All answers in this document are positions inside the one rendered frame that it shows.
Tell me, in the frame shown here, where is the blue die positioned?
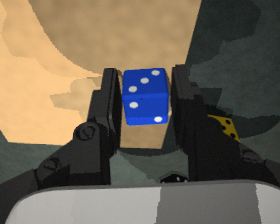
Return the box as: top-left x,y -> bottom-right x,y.
122,68 -> 169,126

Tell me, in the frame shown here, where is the yellow die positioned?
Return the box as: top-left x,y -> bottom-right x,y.
208,115 -> 240,142

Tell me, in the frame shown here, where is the black die with white pips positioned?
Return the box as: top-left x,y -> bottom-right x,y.
160,174 -> 188,183

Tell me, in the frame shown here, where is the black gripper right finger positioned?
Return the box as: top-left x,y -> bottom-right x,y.
170,64 -> 280,187

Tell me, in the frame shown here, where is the tan flat mat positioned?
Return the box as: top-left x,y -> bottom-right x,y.
0,0 -> 201,149

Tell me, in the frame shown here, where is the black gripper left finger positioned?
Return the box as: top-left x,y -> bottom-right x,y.
0,68 -> 122,224

